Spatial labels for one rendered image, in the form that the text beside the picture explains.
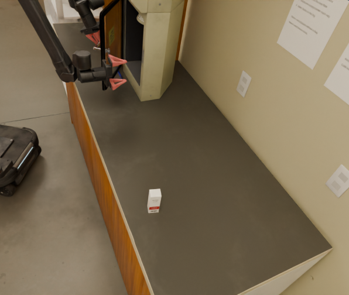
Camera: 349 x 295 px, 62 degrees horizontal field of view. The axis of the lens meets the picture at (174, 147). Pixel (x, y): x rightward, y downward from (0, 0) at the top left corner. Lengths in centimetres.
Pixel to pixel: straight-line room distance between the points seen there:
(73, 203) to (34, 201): 27
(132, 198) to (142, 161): 20
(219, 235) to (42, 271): 129
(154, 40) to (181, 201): 75
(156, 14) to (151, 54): 19
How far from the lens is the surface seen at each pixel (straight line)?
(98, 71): 130
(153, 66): 150
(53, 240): 218
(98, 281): 202
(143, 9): 136
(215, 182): 127
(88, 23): 150
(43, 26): 128
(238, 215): 121
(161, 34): 144
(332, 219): 131
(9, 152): 240
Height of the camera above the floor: 190
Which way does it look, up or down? 45 degrees down
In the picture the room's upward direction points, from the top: 11 degrees clockwise
